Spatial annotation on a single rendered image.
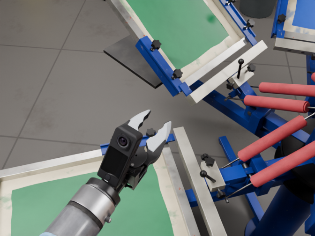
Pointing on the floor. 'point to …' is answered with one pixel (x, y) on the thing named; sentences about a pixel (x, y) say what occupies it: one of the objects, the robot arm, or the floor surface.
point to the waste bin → (257, 8)
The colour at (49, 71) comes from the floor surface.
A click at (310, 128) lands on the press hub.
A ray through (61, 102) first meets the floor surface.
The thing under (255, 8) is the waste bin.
